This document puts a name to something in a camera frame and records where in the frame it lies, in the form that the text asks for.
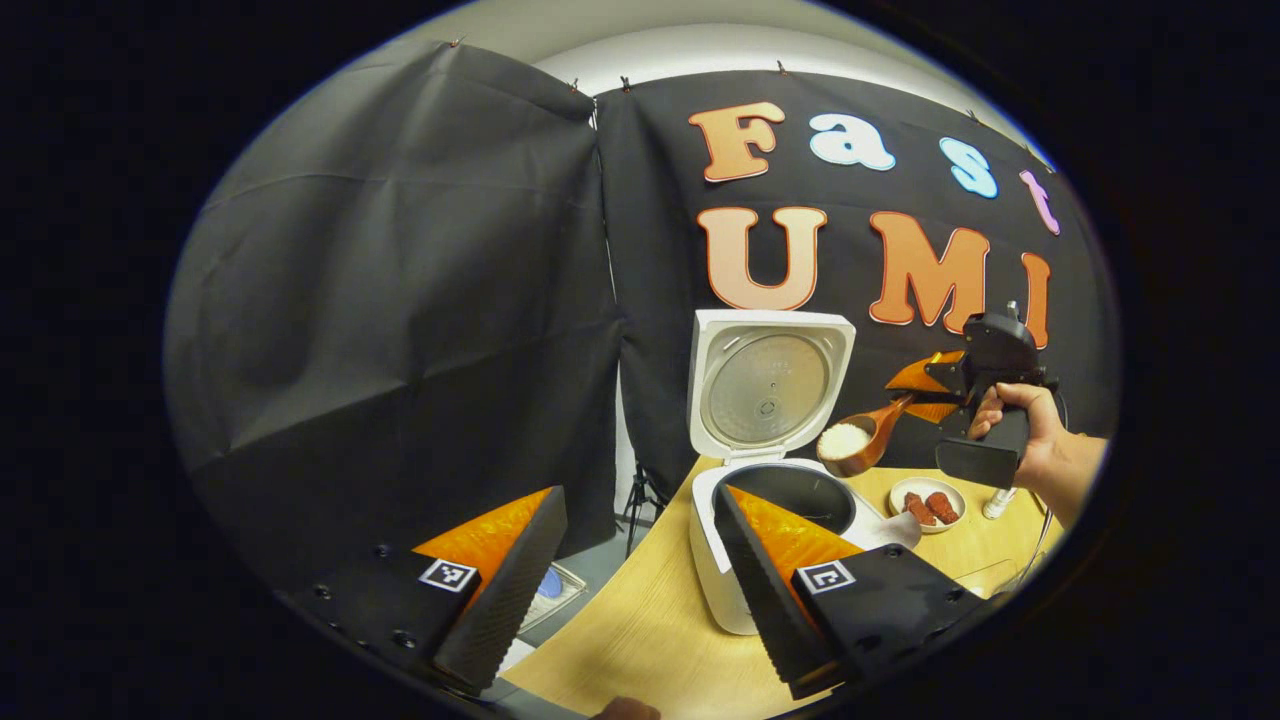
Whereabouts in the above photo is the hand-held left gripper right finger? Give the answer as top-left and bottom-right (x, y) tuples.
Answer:
(713, 484), (1001, 701)

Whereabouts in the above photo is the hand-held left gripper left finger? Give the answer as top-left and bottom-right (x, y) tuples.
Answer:
(280, 486), (569, 701)

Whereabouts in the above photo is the brown wooden spoon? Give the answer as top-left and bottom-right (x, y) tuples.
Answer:
(816, 392), (919, 479)

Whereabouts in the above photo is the white rice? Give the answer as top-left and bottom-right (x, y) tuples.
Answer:
(819, 422), (871, 462)

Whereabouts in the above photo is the white rice cooker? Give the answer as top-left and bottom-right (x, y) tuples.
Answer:
(687, 309), (923, 637)

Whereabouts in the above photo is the clear plastic box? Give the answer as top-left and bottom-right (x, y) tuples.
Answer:
(520, 560), (591, 633)

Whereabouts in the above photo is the beige round plate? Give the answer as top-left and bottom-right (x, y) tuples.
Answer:
(888, 476), (967, 535)

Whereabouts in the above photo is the black tripod stand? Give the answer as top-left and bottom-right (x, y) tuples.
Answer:
(620, 458), (669, 559)

